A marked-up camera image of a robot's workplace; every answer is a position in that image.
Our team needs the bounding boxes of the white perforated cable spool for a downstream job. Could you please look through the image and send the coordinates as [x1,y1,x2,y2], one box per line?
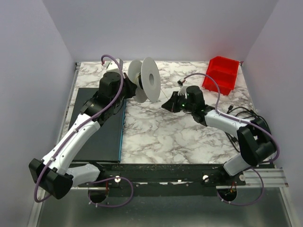
[127,57,161,103]

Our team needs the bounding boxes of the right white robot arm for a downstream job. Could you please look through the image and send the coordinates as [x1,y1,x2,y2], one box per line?
[161,86,276,178]

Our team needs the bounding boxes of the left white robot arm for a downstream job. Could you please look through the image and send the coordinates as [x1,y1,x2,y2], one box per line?
[29,72,137,202]

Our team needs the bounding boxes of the red plastic bin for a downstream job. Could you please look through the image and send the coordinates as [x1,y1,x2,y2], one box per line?
[206,56,240,96]

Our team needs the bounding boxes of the dark grey flat box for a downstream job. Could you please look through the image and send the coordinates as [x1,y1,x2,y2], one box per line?
[74,101,126,163]

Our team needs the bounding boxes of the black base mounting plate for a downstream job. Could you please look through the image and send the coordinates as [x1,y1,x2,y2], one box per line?
[79,163,246,197]

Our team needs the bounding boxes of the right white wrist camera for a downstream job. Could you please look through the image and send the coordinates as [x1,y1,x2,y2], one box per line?
[177,79,187,96]

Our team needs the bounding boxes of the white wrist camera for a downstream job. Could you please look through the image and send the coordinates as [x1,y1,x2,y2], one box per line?
[177,79,187,96]
[103,58,124,73]

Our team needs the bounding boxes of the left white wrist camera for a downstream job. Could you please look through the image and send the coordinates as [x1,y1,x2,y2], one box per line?
[103,58,124,73]

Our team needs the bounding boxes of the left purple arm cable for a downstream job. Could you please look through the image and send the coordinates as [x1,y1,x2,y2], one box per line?
[34,54,134,209]

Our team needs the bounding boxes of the black cable bundle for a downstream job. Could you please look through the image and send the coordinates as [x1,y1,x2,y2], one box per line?
[223,105,270,152]

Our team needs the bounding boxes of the aluminium frame rail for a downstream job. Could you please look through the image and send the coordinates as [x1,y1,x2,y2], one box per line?
[26,61,291,227]

